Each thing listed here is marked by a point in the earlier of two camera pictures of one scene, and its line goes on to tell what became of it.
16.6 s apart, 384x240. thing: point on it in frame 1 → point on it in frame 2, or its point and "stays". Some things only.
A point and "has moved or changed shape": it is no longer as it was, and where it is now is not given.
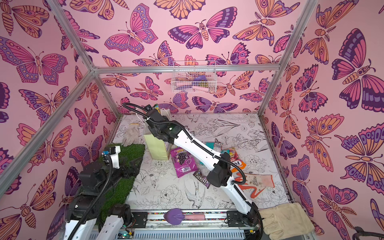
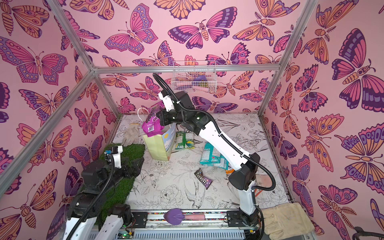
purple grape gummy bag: x=184 y=162 has moved or changed shape
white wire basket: x=194 y=77 stays
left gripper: x=132 y=171 stays
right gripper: x=156 y=111 → x=162 y=114
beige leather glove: x=288 y=221 stays
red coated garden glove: x=256 y=184 stays
